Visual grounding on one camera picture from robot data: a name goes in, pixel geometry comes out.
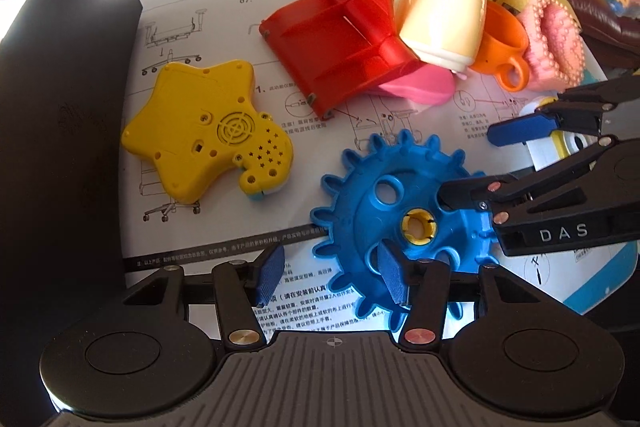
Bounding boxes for pink plastic block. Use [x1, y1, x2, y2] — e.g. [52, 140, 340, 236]
[367, 64, 456, 105]

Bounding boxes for cream plastic jug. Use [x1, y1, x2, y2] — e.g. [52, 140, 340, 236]
[393, 0, 487, 72]

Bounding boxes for open cardboard box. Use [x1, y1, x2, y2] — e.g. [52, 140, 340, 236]
[1, 0, 141, 426]

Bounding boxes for orange plastic cup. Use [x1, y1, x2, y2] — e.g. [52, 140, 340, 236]
[471, 1, 529, 92]

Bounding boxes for yellow star toy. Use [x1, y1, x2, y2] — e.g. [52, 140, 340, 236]
[120, 60, 294, 204]

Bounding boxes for blue plastic gear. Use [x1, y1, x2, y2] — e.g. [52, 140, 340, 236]
[310, 130, 497, 332]

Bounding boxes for white instruction sheet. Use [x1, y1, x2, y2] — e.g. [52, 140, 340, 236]
[119, 0, 640, 343]

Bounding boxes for red plastic toy tray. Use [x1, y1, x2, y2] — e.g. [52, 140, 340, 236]
[259, 0, 421, 119]

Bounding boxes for pink bumpy toy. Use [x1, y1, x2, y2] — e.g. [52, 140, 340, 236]
[518, 0, 586, 92]

